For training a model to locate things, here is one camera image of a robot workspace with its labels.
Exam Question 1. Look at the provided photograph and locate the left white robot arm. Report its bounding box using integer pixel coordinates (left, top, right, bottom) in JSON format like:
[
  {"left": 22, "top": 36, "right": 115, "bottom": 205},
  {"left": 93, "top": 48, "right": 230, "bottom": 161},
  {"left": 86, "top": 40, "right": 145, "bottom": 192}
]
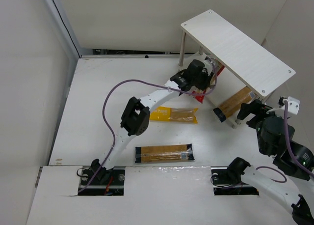
[{"left": 90, "top": 57, "right": 216, "bottom": 184}]

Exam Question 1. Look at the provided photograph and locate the dark blue spaghetti bag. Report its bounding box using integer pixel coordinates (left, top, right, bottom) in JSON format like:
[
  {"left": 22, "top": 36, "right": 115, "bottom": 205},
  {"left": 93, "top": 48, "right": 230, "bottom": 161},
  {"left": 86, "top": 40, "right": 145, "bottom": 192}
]
[{"left": 213, "top": 86, "right": 256, "bottom": 122}]

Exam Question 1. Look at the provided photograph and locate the yellow spaghetti bag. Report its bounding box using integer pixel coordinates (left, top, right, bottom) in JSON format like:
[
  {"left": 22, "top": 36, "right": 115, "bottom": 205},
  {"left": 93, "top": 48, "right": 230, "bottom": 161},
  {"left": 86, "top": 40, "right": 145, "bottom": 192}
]
[{"left": 150, "top": 107, "right": 198, "bottom": 124}]

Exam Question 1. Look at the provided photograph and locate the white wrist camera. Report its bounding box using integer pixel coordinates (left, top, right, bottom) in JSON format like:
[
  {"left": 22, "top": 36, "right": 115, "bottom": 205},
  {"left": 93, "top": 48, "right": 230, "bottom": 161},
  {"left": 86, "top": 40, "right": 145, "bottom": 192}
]
[
  {"left": 204, "top": 56, "right": 219, "bottom": 73},
  {"left": 278, "top": 96, "right": 300, "bottom": 116}
]

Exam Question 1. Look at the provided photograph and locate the white two-tier shelf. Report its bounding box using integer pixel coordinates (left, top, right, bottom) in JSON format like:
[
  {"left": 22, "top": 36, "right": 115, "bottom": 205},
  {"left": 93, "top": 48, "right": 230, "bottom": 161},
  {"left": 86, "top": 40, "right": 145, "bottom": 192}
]
[{"left": 177, "top": 9, "right": 296, "bottom": 129}]

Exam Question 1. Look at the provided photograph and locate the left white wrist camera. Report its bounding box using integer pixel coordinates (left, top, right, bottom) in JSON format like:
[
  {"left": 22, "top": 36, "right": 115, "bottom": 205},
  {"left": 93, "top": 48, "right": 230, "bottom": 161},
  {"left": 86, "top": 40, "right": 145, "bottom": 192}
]
[{"left": 204, "top": 56, "right": 219, "bottom": 73}]

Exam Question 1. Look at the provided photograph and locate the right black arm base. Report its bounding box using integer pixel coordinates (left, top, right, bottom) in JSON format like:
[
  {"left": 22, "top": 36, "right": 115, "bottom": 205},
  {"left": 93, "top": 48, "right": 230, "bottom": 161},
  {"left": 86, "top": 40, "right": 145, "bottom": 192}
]
[{"left": 210, "top": 157, "right": 259, "bottom": 196}]

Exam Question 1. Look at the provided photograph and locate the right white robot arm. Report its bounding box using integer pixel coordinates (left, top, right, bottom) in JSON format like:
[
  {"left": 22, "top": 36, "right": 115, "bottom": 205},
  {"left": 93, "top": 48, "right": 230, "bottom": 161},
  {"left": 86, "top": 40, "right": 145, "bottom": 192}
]
[{"left": 227, "top": 97, "right": 314, "bottom": 225}]

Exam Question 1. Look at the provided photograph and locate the blue spaghetti bag front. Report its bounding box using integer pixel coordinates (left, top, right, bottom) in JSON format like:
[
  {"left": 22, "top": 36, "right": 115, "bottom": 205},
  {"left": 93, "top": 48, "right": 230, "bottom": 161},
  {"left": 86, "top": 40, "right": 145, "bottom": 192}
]
[{"left": 134, "top": 144, "right": 195, "bottom": 164}]

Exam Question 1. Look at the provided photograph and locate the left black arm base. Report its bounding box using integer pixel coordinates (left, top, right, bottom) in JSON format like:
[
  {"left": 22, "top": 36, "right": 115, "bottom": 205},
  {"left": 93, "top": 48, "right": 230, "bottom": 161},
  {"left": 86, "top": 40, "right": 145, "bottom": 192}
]
[{"left": 77, "top": 159, "right": 125, "bottom": 197}]

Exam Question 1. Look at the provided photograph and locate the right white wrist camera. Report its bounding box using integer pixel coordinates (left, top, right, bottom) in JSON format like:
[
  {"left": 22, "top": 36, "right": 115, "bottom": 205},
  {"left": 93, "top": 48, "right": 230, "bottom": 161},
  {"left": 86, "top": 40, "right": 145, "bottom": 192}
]
[{"left": 278, "top": 96, "right": 300, "bottom": 116}]

